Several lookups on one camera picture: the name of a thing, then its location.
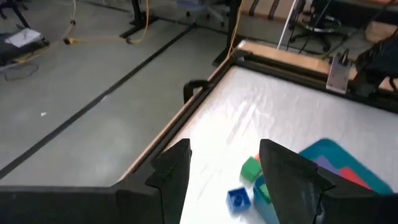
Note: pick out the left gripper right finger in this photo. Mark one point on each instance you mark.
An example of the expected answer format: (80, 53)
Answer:
(289, 186)

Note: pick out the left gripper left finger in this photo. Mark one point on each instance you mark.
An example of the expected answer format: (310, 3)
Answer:
(174, 180)

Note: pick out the green rectangular block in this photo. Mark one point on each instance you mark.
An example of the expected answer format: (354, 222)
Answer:
(265, 192)

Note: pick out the small orange block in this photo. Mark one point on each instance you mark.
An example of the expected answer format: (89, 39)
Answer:
(257, 157)

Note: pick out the red rectangular block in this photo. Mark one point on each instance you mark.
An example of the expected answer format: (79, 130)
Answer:
(353, 176)

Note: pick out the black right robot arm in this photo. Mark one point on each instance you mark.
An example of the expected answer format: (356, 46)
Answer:
(379, 62)

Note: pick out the small green block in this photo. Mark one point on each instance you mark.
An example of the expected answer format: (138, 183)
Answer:
(250, 169)

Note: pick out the small blue block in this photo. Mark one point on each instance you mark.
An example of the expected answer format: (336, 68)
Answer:
(237, 200)

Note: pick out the teal plastic bin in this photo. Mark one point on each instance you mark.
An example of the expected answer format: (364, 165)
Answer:
(329, 148)

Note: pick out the black table clamp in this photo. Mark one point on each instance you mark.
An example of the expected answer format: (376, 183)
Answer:
(186, 90)

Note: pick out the white paper scrap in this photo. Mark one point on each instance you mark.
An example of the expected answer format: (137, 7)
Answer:
(43, 114)

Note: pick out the office chair base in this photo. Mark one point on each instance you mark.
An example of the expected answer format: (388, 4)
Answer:
(320, 26)

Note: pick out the grey office chair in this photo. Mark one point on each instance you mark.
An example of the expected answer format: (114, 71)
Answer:
(199, 7)

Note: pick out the cardboard box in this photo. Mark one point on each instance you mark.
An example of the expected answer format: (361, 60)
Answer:
(379, 31)

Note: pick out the black bag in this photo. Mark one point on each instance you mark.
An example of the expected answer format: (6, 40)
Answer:
(18, 53)

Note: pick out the white paper sheet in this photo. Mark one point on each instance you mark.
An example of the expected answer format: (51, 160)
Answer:
(23, 37)

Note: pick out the black chair base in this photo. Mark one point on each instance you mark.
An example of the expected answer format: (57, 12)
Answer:
(17, 12)

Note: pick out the silver mounting bracket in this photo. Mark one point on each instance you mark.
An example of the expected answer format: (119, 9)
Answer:
(337, 77)

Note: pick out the black table leg post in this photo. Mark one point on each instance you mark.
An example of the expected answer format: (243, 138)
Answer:
(231, 37)

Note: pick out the black desk frame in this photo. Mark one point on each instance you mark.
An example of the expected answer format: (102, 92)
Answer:
(136, 15)

